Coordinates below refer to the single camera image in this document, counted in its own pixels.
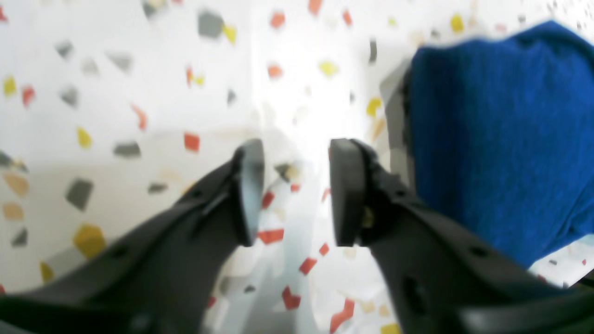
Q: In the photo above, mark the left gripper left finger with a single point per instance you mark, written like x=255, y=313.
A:
x=158, y=278

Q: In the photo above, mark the terrazzo pattern table cloth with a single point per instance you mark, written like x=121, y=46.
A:
x=111, y=108

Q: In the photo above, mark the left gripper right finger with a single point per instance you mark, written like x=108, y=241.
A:
x=442, y=279

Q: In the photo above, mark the dark blue t-shirt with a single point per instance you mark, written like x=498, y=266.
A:
x=503, y=135

